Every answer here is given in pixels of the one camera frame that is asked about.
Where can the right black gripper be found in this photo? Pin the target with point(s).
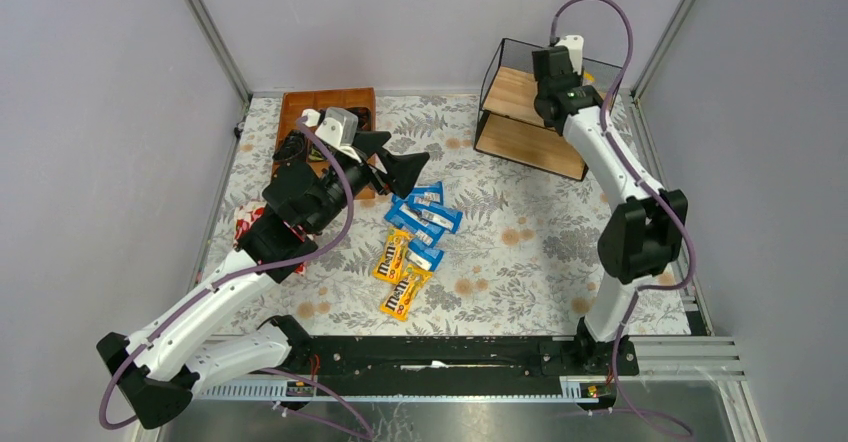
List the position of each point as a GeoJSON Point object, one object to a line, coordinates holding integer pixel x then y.
{"type": "Point", "coordinates": [548, 67]}

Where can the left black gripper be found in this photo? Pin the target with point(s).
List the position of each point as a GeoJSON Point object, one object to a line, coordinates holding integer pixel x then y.
{"type": "Point", "coordinates": [371, 168]}

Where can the blue m&m candy bag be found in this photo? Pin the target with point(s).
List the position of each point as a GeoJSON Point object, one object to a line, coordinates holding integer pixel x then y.
{"type": "Point", "coordinates": [423, 256]}

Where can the yellow m&m bag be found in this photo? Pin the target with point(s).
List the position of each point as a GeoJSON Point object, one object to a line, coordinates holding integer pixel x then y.
{"type": "Point", "coordinates": [390, 264]}
{"type": "Point", "coordinates": [398, 302]}

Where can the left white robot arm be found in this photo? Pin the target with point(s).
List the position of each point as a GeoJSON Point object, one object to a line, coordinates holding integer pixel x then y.
{"type": "Point", "coordinates": [162, 367]}

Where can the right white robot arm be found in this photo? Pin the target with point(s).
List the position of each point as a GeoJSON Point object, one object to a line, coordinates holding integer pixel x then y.
{"type": "Point", "coordinates": [642, 236]}

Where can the blue candy bag long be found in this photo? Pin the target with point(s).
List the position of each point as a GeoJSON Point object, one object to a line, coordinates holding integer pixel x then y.
{"type": "Point", "coordinates": [403, 217]}

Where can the blue candy bag top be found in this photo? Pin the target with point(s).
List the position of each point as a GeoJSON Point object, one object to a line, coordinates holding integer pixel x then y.
{"type": "Point", "coordinates": [423, 195]}

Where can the blue candy bag right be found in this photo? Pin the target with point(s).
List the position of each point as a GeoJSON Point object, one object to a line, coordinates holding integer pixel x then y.
{"type": "Point", "coordinates": [445, 217]}

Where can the black glossy item in tray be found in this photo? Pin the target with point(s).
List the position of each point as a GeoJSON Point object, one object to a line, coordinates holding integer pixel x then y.
{"type": "Point", "coordinates": [364, 117]}

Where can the orange wooden compartment tray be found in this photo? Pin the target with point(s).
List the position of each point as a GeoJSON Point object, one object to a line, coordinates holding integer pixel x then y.
{"type": "Point", "coordinates": [294, 103]}

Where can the floral table mat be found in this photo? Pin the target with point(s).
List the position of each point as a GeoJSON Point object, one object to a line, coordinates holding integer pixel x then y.
{"type": "Point", "coordinates": [524, 261]}

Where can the red white patterned cloth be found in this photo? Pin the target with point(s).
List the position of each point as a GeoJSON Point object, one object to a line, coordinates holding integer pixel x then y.
{"type": "Point", "coordinates": [248, 217]}

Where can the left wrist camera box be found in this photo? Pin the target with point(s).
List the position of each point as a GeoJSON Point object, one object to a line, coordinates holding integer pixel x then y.
{"type": "Point", "coordinates": [338, 127]}

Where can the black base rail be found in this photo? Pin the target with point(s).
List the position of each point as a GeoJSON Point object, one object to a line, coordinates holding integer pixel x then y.
{"type": "Point", "coordinates": [421, 366]}

